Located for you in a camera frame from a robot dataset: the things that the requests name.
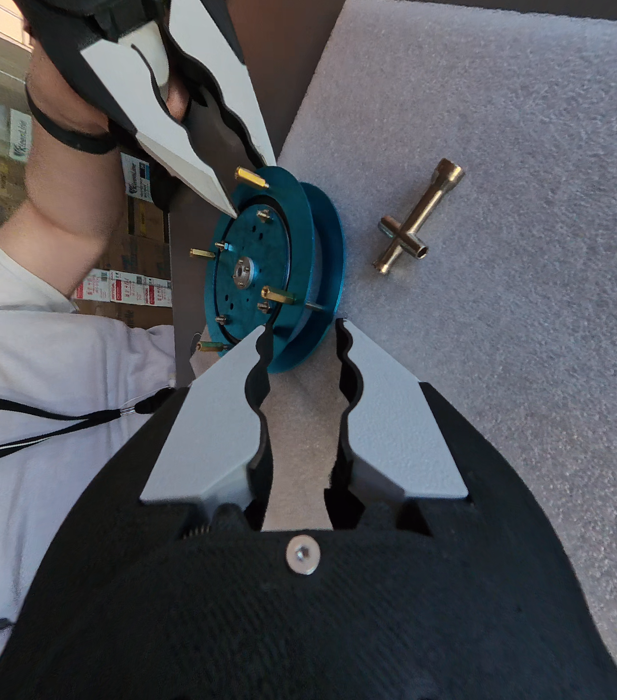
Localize black shoulder strap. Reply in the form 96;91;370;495
0;385;175;474

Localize black wristband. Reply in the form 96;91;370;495
25;82;120;155

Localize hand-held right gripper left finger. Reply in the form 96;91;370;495
140;323;276;531

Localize white foam sheet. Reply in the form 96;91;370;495
188;0;617;700

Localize blue round base plate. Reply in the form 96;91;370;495
204;166;346;374

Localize person's left forearm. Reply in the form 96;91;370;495
0;117;126;302

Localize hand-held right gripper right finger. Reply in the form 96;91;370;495
324;319;469;530

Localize stacked cardboard boxes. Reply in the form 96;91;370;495
0;49;173;329

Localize metal socket wrench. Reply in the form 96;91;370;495
372;159;465;276

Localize person's left hand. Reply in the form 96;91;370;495
28;46;111;135

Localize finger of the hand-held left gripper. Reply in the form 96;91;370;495
81;27;239;218
167;0;277;170

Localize thin white cable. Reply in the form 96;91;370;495
0;407;136;457

